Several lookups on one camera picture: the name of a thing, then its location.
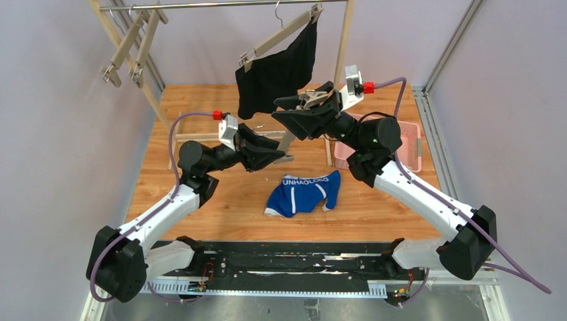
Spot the beige hanger with blue underwear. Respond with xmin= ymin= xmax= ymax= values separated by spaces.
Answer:
xmin=272 ymin=105 xmax=319 ymax=164

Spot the blue underwear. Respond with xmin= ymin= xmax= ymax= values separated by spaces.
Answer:
xmin=264 ymin=170 xmax=342 ymax=218

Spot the beige hanger with cream underwear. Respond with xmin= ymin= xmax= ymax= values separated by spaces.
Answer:
xmin=129 ymin=9 xmax=168 ymax=89

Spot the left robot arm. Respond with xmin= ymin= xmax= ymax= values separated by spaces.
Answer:
xmin=86 ymin=124 xmax=285 ymax=303

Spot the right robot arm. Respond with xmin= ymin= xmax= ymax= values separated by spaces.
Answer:
xmin=272 ymin=84 xmax=497 ymax=280

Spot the black underwear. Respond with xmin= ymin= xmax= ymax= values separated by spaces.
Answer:
xmin=235 ymin=22 xmax=318 ymax=120

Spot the beige hanger with black underwear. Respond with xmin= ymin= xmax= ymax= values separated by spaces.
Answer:
xmin=239 ymin=1 xmax=324 ymax=72

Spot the empty beige clip hanger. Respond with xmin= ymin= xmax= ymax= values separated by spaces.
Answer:
xmin=101 ymin=10 xmax=150 ymax=88

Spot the wooden clothes rack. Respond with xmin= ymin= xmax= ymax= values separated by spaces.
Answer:
xmin=86 ymin=0 xmax=356 ymax=173

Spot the pink plastic basket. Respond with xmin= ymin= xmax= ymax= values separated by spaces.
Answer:
xmin=334 ymin=121 xmax=422 ymax=173

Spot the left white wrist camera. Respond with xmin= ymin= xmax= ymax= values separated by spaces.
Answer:
xmin=218 ymin=114 xmax=238 ymax=151

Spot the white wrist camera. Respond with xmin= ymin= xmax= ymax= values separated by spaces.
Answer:
xmin=339 ymin=65 xmax=364 ymax=111
xmin=218 ymin=114 xmax=238 ymax=151

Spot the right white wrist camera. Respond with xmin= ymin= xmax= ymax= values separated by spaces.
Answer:
xmin=339 ymin=65 xmax=364 ymax=111

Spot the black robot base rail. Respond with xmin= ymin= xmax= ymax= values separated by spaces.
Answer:
xmin=99 ymin=240 xmax=471 ymax=300

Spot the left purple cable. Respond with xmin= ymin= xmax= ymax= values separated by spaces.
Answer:
xmin=89 ymin=110 xmax=225 ymax=304

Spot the purple cable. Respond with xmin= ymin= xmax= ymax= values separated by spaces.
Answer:
xmin=363 ymin=77 xmax=552 ymax=296
xmin=89 ymin=110 xmax=225 ymax=304

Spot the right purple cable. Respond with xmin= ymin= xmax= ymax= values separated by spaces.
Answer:
xmin=363 ymin=77 xmax=552 ymax=296

